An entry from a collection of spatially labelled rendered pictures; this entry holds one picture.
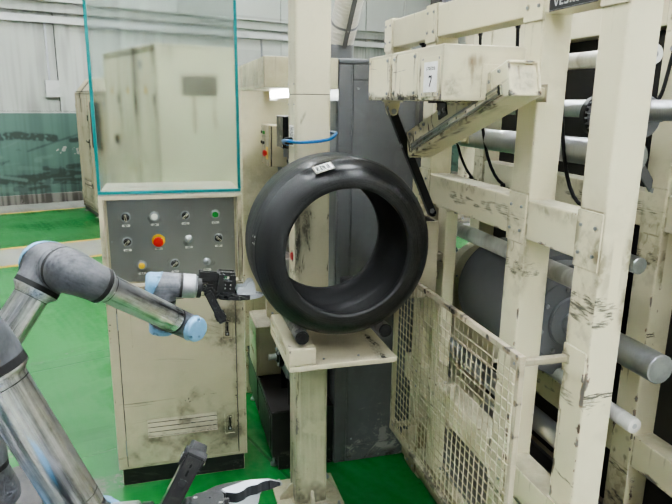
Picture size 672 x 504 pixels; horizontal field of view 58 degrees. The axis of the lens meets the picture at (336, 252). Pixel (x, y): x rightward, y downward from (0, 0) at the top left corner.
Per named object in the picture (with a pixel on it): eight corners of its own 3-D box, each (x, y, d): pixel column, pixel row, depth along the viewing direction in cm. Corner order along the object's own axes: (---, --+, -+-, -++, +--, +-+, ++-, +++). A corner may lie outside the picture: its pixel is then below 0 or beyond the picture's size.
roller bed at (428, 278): (382, 284, 253) (384, 213, 246) (415, 282, 257) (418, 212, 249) (399, 299, 234) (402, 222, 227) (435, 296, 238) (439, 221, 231)
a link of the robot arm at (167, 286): (144, 295, 190) (146, 268, 189) (180, 297, 194) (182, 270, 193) (143, 301, 183) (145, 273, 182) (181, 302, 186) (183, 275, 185)
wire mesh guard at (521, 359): (389, 427, 258) (395, 267, 241) (393, 427, 258) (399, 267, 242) (499, 586, 174) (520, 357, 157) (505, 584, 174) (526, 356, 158)
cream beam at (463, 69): (366, 101, 218) (367, 57, 215) (431, 101, 225) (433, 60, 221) (438, 101, 162) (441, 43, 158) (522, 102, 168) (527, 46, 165)
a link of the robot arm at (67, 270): (79, 246, 145) (216, 316, 182) (57, 239, 152) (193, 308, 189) (55, 290, 143) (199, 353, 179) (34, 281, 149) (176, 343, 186)
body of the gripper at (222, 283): (238, 276, 189) (199, 273, 186) (235, 302, 191) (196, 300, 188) (235, 269, 197) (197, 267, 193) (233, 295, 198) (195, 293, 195)
